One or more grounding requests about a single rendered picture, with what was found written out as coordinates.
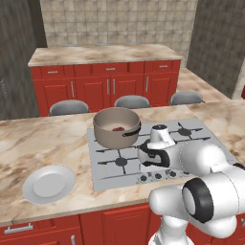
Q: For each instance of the grey stool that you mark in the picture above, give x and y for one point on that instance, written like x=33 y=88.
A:
x=186 y=97
x=131 y=101
x=68 y=107

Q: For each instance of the red cupboard run, marble top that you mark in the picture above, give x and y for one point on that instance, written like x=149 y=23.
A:
x=95 y=86

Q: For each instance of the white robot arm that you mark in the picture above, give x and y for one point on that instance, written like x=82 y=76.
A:
x=217 y=191

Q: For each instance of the red drawer front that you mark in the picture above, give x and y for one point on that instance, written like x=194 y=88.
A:
x=48 y=225

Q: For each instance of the white round plate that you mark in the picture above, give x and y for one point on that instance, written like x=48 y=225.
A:
x=48 y=185

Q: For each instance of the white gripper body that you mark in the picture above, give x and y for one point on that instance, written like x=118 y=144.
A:
x=142 y=156

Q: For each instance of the black hob knob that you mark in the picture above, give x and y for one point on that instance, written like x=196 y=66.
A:
x=158 y=175
x=143 y=178
x=172 y=173
x=185 y=173

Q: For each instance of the grey cooking pot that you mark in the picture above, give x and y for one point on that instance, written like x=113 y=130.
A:
x=108 y=135

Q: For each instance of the silver gas hob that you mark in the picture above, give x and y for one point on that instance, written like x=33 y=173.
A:
x=111 y=169

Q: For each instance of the red frozen meat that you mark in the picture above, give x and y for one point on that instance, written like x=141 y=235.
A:
x=118 y=129

